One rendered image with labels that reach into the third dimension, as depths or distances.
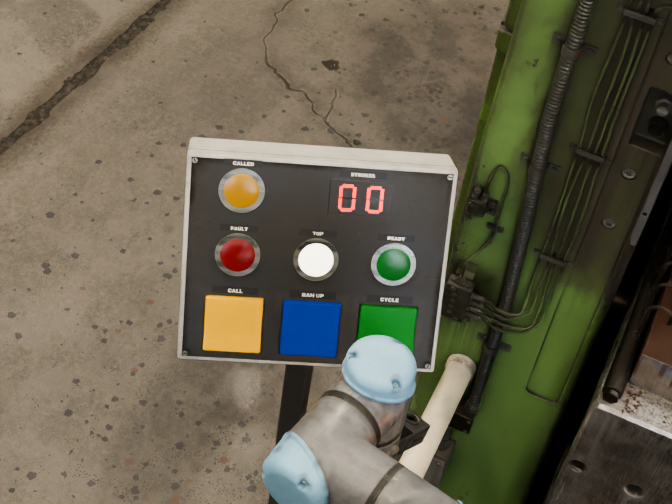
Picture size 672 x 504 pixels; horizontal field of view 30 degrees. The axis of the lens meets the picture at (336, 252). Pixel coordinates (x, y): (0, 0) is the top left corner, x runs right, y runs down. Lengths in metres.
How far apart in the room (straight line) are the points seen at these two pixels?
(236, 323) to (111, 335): 1.28
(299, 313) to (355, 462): 0.44
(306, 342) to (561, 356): 0.54
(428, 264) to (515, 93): 0.26
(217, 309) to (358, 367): 0.40
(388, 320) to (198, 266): 0.26
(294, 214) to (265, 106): 1.84
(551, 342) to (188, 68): 1.77
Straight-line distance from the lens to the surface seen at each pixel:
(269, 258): 1.60
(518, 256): 1.86
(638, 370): 1.78
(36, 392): 2.80
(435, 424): 2.02
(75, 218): 3.12
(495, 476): 2.34
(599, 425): 1.79
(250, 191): 1.57
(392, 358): 1.27
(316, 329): 1.63
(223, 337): 1.63
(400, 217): 1.59
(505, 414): 2.18
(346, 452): 1.22
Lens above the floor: 2.30
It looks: 49 degrees down
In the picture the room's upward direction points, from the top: 9 degrees clockwise
